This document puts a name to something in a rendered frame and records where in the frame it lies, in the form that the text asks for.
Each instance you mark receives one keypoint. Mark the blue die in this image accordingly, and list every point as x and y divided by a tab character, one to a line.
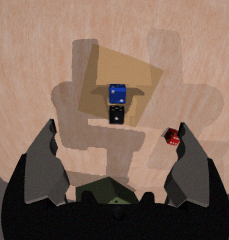
117	93

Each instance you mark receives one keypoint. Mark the tan flat mat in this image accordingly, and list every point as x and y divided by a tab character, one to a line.
105	67

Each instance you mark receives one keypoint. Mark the black die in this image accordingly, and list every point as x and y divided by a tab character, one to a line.
116	114

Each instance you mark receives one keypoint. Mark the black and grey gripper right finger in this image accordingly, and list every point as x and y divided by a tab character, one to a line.
194	186

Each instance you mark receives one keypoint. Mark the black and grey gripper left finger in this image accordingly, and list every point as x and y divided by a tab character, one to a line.
38	184

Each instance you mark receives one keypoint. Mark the red die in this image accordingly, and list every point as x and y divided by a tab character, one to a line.
171	137

